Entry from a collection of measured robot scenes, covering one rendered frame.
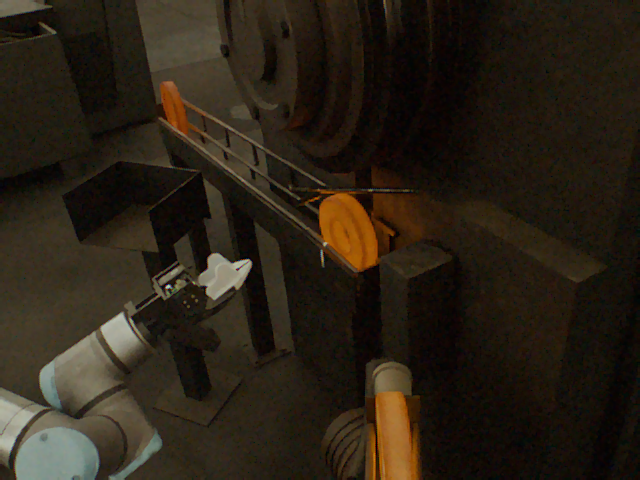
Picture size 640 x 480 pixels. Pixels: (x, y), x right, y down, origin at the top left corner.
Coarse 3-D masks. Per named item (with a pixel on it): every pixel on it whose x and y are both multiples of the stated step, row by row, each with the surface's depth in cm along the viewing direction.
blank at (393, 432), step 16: (384, 400) 71; (400, 400) 71; (384, 416) 69; (400, 416) 68; (384, 432) 67; (400, 432) 67; (384, 448) 66; (400, 448) 66; (384, 464) 66; (400, 464) 65
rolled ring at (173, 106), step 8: (160, 88) 200; (168, 88) 191; (176, 88) 191; (168, 96) 192; (176, 96) 190; (168, 104) 203; (176, 104) 190; (168, 112) 203; (176, 112) 190; (184, 112) 191; (168, 120) 206; (176, 120) 193; (184, 120) 192; (184, 128) 195
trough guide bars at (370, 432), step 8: (368, 424) 81; (416, 424) 80; (368, 432) 80; (416, 432) 79; (368, 440) 78; (416, 440) 78; (368, 448) 77; (416, 448) 77; (368, 456) 76; (416, 456) 75; (368, 464) 75; (416, 464) 74; (368, 472) 74; (416, 472) 73
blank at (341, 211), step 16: (320, 208) 113; (336, 208) 107; (352, 208) 105; (320, 224) 116; (336, 224) 113; (352, 224) 104; (368, 224) 104; (336, 240) 113; (352, 240) 106; (368, 240) 104; (352, 256) 109; (368, 256) 106
